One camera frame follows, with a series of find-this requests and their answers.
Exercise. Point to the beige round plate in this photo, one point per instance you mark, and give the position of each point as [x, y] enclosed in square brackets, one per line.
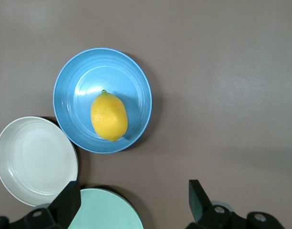
[36, 159]

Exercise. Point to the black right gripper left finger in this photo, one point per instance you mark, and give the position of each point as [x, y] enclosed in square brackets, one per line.
[68, 202]

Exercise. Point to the blue round plate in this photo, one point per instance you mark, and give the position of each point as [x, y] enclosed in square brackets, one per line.
[72, 100]

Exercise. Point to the pale green round plate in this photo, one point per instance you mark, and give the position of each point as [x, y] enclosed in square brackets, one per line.
[107, 212]

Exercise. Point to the yellow lemon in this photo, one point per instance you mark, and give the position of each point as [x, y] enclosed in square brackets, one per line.
[109, 117]

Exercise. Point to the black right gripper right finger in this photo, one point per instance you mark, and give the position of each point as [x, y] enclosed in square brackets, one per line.
[197, 201]

